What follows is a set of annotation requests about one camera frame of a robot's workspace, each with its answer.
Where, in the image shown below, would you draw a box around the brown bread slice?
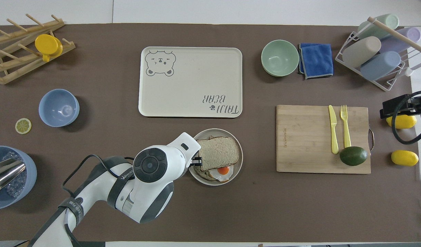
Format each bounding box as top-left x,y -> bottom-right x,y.
196,136 -> 241,172

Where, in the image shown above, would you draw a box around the beige round plate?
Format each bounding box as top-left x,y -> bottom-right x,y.
189,128 -> 244,186

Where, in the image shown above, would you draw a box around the beige tray with bear print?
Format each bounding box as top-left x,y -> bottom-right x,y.
138,46 -> 243,118

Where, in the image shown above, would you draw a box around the fried egg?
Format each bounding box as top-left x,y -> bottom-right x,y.
209,164 -> 234,182

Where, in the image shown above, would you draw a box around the green bowl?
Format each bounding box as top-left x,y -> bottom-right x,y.
261,39 -> 300,77

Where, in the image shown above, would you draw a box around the wooden cutting board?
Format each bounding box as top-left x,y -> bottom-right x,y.
276,105 -> 375,175

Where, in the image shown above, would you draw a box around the yellow plastic knife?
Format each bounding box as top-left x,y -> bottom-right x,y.
328,105 -> 339,154

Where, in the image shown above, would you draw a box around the blue cloth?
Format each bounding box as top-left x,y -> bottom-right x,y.
298,43 -> 334,80

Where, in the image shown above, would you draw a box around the yellow plastic fork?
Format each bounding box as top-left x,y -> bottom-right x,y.
340,105 -> 352,149

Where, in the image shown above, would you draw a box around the green avocado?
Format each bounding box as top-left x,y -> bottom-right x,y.
339,146 -> 369,167

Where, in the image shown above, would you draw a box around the blue bowl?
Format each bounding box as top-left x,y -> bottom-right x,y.
38,89 -> 80,128

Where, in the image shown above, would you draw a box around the beige cup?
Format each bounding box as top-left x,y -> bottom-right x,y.
342,36 -> 382,68

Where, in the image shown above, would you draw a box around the blue cup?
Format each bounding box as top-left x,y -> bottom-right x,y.
360,51 -> 402,81

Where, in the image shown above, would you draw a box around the yellow plastic cup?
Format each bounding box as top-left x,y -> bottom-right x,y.
35,34 -> 63,62

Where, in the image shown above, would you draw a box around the lemon slice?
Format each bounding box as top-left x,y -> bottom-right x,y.
15,118 -> 32,134

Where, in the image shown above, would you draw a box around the yellow lemon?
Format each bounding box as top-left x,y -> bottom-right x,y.
386,114 -> 418,130
391,150 -> 420,167

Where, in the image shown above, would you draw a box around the blue ice bucket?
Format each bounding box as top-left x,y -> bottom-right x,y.
0,146 -> 37,210

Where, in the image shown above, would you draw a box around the green cup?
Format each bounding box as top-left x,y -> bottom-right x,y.
357,14 -> 400,40

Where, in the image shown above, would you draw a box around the clear ice cubes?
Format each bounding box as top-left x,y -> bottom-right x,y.
2,152 -> 27,198

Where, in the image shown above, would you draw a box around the wooden drying rack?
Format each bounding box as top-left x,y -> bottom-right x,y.
0,14 -> 76,85

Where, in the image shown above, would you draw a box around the wooden stick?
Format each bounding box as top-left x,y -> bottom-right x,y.
367,16 -> 421,58

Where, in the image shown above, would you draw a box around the metal scoop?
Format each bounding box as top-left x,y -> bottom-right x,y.
0,158 -> 26,196

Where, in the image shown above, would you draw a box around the purple cup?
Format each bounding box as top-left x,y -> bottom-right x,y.
378,27 -> 421,54

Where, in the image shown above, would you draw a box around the black cable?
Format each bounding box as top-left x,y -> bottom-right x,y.
62,154 -> 135,206
391,90 -> 421,145

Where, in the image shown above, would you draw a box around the white wire dish rack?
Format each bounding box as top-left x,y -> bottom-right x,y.
335,30 -> 421,92

